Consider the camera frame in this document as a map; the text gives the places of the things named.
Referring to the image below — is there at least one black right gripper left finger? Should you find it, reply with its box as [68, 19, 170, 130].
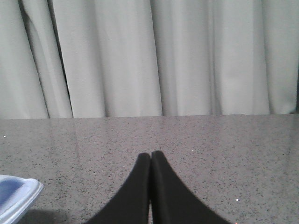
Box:
[87, 153, 150, 224]

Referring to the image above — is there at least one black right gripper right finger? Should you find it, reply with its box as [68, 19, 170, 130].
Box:
[151, 151, 228, 224]

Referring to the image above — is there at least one light blue slipper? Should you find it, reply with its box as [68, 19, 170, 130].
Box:
[0, 175, 43, 224]

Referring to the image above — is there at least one white pleated curtain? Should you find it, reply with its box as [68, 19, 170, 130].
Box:
[0, 0, 299, 119]

